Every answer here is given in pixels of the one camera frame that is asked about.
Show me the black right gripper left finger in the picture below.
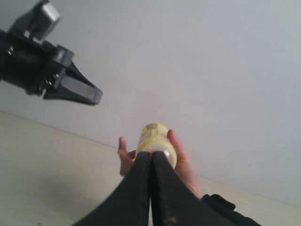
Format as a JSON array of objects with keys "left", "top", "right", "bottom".
[{"left": 75, "top": 152, "right": 151, "bottom": 226}]

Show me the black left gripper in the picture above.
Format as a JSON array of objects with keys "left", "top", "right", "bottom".
[{"left": 0, "top": 31, "right": 103, "bottom": 105}]

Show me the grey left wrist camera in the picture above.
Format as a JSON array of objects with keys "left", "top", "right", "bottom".
[{"left": 8, "top": 0, "right": 61, "bottom": 41}]

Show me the black sleeved forearm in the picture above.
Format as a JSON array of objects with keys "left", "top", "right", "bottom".
[{"left": 201, "top": 194, "right": 260, "bottom": 226}]

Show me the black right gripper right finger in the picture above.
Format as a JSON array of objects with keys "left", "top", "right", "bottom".
[{"left": 150, "top": 152, "right": 233, "bottom": 226}]

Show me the yellow bottle red cap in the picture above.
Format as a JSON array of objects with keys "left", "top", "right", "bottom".
[{"left": 136, "top": 123, "right": 177, "bottom": 169}]

